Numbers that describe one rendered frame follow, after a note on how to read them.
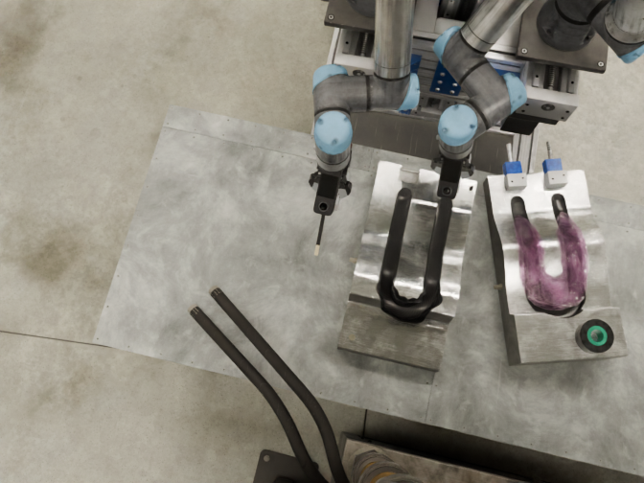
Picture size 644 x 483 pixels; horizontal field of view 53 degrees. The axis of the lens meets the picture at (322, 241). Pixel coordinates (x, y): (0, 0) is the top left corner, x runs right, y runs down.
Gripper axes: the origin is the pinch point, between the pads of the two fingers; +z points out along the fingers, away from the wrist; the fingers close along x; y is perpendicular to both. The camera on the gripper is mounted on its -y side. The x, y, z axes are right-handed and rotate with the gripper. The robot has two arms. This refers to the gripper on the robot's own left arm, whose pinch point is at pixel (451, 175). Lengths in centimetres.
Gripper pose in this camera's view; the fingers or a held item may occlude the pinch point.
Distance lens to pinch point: 166.7
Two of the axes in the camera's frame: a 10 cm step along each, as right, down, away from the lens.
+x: -9.6, -1.9, 2.0
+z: 1.7, 1.6, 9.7
